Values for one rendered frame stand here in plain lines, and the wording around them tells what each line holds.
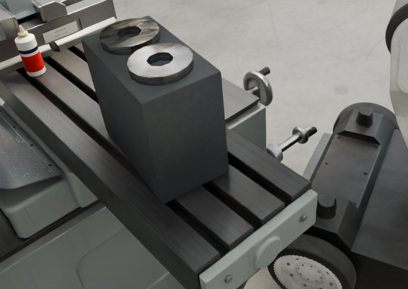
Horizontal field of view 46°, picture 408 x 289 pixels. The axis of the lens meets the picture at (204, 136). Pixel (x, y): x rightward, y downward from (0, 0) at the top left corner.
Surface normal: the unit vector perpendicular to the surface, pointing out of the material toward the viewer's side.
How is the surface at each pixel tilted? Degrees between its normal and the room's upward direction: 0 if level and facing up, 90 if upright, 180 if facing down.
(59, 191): 90
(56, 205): 90
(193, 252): 0
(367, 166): 0
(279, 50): 0
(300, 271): 90
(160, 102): 90
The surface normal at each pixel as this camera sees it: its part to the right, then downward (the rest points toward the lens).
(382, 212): -0.09, -0.76
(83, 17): 0.62, 0.46
